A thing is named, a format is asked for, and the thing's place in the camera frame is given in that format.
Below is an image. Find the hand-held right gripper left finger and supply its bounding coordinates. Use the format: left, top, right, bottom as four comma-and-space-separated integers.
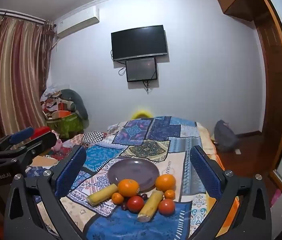
3, 145, 88, 240

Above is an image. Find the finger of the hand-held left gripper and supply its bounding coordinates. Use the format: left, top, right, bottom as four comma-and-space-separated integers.
0, 127, 35, 153
0, 131, 57, 167

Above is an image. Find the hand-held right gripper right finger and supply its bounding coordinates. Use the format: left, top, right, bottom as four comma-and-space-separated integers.
190, 145, 272, 240

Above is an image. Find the large orange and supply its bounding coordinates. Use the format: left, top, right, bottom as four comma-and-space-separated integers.
117, 179, 140, 197
155, 174, 176, 193

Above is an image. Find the yellow corn cob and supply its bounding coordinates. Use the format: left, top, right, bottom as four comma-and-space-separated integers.
86, 183, 118, 207
137, 190, 164, 223

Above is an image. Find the red tomato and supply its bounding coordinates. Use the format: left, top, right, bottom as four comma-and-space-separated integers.
158, 199, 176, 215
127, 195, 145, 214

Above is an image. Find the purple plate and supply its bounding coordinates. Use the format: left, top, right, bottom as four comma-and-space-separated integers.
108, 158, 160, 193

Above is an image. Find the red box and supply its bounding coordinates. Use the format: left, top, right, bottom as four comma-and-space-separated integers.
32, 127, 52, 138

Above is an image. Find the pink toy bear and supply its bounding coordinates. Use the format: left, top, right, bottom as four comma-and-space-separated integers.
54, 137, 65, 153

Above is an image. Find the beige cardboard sheet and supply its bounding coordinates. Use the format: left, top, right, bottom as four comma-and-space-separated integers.
31, 155, 59, 170

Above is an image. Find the green patterned box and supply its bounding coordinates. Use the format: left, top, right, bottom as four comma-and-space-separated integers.
47, 112, 84, 139

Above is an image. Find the orange box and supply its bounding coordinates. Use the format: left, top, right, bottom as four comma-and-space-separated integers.
52, 110, 71, 119

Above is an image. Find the orange fleece blanket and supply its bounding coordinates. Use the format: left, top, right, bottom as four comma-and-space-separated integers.
196, 122, 225, 170

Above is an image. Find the grey bag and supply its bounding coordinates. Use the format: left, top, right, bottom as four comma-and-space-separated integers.
214, 120, 240, 153

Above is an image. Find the pile of paper clutter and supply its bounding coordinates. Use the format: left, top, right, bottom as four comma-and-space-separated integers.
40, 85, 64, 120

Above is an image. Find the grey cushion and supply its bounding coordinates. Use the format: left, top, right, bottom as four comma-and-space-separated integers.
61, 89, 89, 120

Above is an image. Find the striped red curtain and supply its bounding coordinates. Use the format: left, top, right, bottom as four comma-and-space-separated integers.
0, 14, 57, 143

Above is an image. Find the patchwork printed blanket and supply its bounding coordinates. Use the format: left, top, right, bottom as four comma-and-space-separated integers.
26, 116, 240, 240

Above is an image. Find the yellow round object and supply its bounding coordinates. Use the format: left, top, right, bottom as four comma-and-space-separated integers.
131, 109, 153, 119

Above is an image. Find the white air conditioner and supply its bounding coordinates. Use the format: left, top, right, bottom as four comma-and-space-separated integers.
55, 6, 100, 39

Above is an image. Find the black monitor cable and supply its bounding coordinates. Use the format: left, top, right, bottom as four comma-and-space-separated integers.
143, 80, 156, 95

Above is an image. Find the small black wall monitor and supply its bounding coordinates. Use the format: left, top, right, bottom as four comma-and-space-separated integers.
125, 57, 158, 82

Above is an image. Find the black wall television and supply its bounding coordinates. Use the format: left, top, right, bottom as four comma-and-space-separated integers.
111, 25, 168, 62

